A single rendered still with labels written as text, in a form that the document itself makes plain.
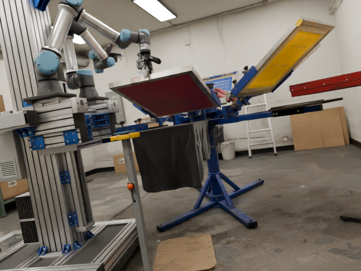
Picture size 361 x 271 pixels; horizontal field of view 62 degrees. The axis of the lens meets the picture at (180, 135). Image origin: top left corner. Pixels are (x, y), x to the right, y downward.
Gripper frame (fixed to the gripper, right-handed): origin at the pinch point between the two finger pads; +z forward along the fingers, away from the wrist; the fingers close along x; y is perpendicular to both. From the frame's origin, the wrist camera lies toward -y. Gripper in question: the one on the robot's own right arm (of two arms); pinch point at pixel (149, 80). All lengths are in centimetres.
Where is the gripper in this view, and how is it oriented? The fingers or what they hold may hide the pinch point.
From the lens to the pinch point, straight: 196.3
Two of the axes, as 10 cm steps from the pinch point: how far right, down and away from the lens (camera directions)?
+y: -9.4, 1.4, 3.1
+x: -3.4, -1.7, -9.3
